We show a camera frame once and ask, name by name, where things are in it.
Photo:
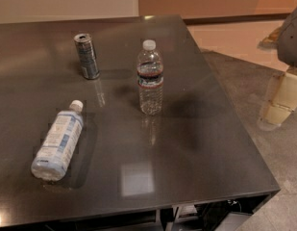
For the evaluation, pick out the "white blue lying bottle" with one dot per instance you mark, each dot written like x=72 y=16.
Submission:
x=54 y=156

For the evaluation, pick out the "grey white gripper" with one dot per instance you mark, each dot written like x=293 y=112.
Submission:
x=290 y=38

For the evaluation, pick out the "silver blue redbull can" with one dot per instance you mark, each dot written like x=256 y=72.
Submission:
x=87 y=56

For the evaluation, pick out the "clear plastic water bottle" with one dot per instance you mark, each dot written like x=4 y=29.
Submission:
x=149 y=68

